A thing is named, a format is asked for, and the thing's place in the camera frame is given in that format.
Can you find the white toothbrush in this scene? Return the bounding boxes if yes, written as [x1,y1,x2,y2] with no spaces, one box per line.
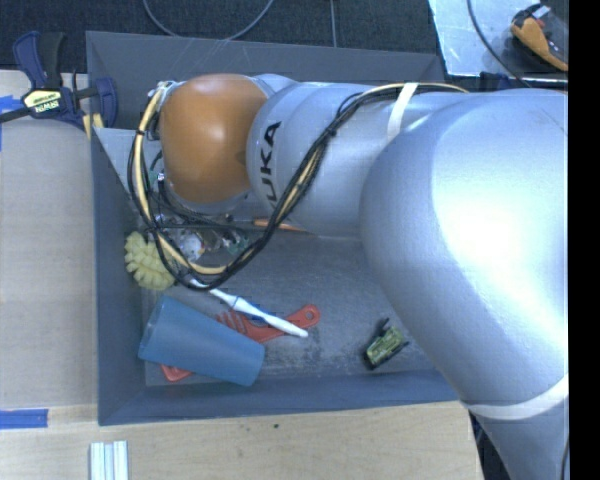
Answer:
[207,287,310,339]

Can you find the pale wood flat board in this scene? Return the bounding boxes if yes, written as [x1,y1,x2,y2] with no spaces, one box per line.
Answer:
[0,116,100,412]

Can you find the orange pencil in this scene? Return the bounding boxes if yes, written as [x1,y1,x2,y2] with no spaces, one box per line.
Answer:
[253,218,312,235]

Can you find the blue plastic cup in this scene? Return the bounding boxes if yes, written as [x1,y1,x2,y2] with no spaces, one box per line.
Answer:
[137,295,267,388]

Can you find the grey metal bin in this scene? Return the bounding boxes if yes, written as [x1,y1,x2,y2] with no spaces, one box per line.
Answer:
[84,30,464,427]

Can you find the green and black small clip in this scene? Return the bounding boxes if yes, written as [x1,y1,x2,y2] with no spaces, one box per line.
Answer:
[363,317,411,371]

